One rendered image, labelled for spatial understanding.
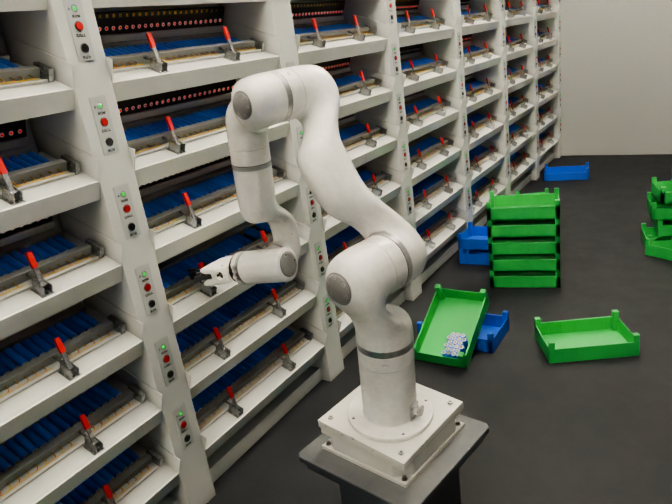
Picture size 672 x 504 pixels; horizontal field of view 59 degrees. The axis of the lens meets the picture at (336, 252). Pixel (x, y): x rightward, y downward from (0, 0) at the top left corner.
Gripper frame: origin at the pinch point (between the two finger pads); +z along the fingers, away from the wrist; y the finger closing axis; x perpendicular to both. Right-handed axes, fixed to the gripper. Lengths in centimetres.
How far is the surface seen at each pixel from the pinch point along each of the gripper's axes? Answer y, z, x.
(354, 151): 85, -3, 13
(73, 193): -31.9, -8.4, 30.0
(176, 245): -8.6, -5.1, 10.2
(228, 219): 10.9, -5.4, 10.7
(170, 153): -2.4, -6.8, 32.1
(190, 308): -8.6, -2.1, -7.1
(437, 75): 161, -9, 31
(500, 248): 138, -30, -47
